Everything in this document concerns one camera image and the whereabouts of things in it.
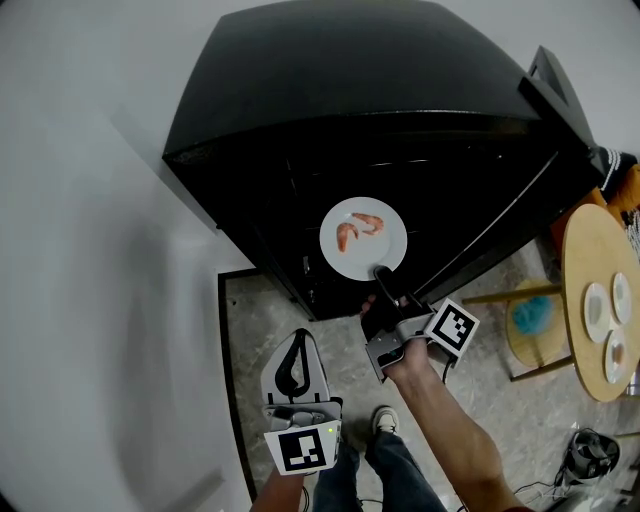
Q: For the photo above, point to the white dish with brown food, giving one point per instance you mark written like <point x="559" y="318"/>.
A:
<point x="616" y="356"/>

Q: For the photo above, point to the small white dish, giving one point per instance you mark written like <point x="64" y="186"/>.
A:
<point x="622" y="299"/>

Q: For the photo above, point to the round wooden table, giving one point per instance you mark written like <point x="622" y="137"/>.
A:
<point x="590" y="250"/>

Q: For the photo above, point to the black white headset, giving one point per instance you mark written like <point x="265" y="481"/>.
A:
<point x="592" y="455"/>

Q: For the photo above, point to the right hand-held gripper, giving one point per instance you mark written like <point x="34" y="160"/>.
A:
<point x="452" y="327"/>

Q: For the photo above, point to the person's jeans leg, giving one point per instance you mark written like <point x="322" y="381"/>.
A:
<point x="400" y="475"/>
<point x="335" y="480"/>

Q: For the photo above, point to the black white striped cloth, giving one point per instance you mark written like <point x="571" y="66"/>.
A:
<point x="617" y="162"/>

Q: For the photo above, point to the person's right forearm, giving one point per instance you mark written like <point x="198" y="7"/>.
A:
<point x="450" y="430"/>

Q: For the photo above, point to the black mini fridge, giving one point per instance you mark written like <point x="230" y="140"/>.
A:
<point x="320" y="85"/>

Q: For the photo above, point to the curled orange shrimp food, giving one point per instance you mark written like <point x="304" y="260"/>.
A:
<point x="343" y="236"/>

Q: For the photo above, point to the person's right hand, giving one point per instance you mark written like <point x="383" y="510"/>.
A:
<point x="367" y="306"/>

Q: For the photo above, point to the blue fluffy cloth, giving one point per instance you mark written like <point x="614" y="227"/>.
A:
<point x="532" y="314"/>

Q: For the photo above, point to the large white dish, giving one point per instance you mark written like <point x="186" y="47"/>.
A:
<point x="597" y="312"/>

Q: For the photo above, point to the orange cushion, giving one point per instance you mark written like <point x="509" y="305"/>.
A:
<point x="627" y="192"/>

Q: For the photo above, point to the white sneaker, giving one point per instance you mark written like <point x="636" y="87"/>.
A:
<point x="386" y="420"/>

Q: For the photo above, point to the person's right jeans leg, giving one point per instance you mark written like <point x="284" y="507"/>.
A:
<point x="400" y="475"/>

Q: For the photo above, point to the white mesh fabric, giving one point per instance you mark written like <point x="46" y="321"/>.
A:
<point x="634" y="232"/>

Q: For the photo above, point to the long orange shrimp food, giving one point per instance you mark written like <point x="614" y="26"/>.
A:
<point x="372" y="222"/>

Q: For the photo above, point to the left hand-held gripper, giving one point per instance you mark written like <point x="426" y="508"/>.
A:
<point x="302" y="450"/>

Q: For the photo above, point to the person's left jeans leg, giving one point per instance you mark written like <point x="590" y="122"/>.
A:
<point x="335" y="480"/>

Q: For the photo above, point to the yellow round stool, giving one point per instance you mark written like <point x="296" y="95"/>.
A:
<point x="537" y="347"/>

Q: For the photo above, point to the person's left forearm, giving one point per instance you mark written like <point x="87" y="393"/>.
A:
<point x="277" y="492"/>

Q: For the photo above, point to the white round plate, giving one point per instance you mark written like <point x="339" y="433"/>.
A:
<point x="395" y="240"/>

